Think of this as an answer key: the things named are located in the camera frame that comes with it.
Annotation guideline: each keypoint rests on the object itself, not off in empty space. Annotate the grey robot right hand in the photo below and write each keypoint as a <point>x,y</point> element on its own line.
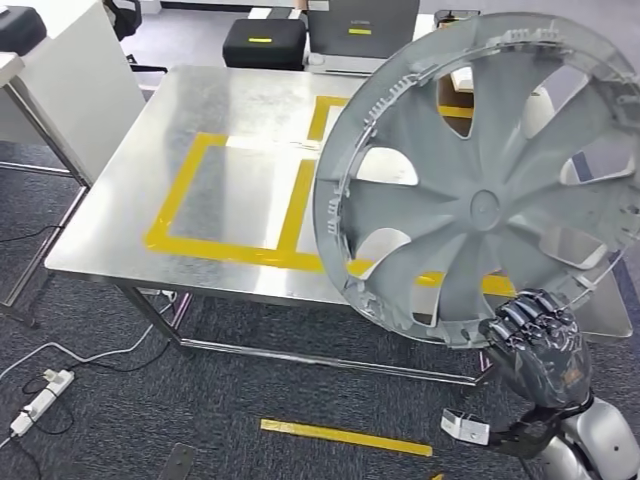
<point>545,358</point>

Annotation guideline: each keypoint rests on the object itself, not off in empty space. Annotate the grey plastic wheel hubcap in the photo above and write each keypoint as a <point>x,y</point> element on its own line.
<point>484,210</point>

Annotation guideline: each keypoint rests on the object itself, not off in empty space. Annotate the robot right arm silver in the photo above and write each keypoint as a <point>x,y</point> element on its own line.
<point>605,437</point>

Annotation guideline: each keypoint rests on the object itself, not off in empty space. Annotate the yellow tape outline on workbench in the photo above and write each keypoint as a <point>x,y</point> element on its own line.
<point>225,252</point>

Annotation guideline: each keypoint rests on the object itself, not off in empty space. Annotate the stainless steel workbench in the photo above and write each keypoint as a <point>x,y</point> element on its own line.
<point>225,106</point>

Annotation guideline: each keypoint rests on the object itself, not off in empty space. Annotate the yellow broken floor tape square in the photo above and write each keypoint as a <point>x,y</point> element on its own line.
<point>350,437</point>

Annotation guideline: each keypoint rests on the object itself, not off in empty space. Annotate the cardboard box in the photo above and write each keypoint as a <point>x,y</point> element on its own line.
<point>450,93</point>

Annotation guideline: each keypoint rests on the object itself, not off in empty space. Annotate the grey case with yellow label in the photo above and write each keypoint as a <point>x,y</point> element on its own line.
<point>365,43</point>

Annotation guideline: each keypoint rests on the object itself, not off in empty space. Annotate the white flat device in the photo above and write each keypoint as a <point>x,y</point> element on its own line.
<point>320,63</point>

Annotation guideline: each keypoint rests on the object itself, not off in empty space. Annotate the black case with yellow label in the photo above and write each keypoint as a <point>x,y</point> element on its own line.
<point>265,53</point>

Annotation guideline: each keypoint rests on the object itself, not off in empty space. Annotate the black office chair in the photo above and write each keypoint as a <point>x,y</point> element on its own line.
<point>122,20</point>

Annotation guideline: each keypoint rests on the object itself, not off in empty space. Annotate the white desk with steel legs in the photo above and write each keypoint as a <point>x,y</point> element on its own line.
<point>84,99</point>

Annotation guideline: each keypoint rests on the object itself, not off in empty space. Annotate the white power strip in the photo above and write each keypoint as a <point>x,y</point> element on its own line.
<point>42,401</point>

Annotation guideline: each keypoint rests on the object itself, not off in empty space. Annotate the black bag on desk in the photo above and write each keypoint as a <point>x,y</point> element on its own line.
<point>20,30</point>

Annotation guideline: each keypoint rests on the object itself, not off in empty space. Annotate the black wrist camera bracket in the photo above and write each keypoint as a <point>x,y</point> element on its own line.
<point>525,437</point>

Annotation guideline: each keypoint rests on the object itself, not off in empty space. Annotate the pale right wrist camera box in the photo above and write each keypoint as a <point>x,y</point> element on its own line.
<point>465,427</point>

